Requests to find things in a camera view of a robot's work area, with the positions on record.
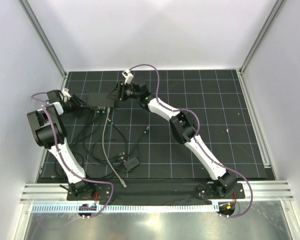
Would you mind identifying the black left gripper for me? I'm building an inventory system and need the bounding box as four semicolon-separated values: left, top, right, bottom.
65;94;92;118

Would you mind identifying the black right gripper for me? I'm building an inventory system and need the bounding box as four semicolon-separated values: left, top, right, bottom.
105;82;139;102

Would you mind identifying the black network switch box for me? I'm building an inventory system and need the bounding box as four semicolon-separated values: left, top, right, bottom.
87;92;115;108

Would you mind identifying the black ethernet cable pulled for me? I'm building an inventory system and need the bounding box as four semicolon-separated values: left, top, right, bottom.
62;108;96;149

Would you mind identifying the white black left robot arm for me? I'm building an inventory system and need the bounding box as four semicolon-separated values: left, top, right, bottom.
27;89;96;200

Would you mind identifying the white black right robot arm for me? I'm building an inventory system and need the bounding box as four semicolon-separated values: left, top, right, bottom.
107;82;237;198

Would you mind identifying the black grid mat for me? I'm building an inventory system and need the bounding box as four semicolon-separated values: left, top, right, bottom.
36;69;276;180

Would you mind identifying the small black adapter box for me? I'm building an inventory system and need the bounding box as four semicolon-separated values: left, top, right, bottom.
123;156;140;171

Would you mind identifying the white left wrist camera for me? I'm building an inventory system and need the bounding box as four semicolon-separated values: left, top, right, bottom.
61;88;71;101

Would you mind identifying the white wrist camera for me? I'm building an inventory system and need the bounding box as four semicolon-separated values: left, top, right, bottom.
61;88;71;101
122;69;134;85

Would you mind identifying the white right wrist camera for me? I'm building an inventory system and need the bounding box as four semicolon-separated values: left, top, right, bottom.
122;69;134;85

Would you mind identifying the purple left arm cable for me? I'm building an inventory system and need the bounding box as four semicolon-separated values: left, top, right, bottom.
31;92;115;217

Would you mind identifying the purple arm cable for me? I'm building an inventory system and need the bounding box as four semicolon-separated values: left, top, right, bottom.
31;92;115;217
129;63;255;220

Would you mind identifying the black cable bundle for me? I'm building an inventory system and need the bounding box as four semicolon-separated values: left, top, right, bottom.
51;107;133;181

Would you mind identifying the grey ethernet cable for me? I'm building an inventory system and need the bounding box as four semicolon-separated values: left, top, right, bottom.
101;107;129;189

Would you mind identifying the left aluminium corner post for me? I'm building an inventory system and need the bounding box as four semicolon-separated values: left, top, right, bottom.
18;0;67;78

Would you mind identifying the aluminium corner post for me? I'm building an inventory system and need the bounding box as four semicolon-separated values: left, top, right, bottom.
18;0;67;78
239;0;286;75

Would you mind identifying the aluminium front frame rail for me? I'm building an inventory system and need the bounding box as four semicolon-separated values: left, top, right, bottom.
20;179;294;206

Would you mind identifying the white slotted cable duct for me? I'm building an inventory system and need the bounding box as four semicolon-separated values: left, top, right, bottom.
31;202;219;214

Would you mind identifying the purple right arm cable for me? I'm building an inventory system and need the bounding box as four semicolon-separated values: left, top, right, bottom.
129;63;255;220

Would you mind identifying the right aluminium corner post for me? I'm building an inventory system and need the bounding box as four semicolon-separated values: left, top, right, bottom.
239;0;286;75

